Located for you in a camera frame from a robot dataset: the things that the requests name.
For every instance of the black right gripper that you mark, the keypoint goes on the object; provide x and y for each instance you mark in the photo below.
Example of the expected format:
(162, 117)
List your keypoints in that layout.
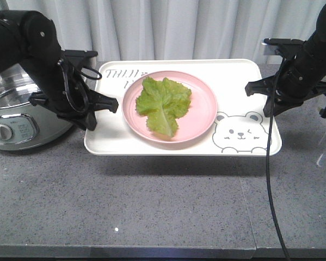
(298, 80)

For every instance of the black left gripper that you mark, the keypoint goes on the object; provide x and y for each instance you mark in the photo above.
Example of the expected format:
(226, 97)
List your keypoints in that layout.
(64, 92)

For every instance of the cream bear serving tray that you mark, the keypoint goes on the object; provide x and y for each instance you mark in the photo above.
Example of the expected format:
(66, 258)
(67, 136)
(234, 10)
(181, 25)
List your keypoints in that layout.
(239, 129)

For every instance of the green lettuce leaf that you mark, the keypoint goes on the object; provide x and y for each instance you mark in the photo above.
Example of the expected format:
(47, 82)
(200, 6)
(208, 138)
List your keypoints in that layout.
(163, 102)

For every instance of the pink round plate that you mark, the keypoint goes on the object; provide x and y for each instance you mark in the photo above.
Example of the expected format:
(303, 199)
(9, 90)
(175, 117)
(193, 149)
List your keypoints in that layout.
(200, 117)

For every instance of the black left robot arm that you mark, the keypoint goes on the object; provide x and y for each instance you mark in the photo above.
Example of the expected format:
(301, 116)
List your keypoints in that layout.
(29, 38)

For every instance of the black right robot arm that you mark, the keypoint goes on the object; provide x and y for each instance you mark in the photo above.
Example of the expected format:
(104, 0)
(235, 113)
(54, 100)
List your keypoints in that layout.
(318, 38)

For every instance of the green electric cooking pot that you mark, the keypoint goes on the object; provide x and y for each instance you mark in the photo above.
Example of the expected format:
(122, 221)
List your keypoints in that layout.
(22, 125)

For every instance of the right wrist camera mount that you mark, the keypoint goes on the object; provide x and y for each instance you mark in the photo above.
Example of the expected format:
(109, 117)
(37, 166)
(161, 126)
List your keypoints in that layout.
(286, 48)

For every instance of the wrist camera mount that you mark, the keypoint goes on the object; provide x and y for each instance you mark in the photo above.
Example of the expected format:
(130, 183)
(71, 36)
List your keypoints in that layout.
(286, 48)
(81, 59)

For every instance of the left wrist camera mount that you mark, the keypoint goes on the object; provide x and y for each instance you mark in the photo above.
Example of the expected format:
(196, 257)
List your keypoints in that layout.
(81, 59)

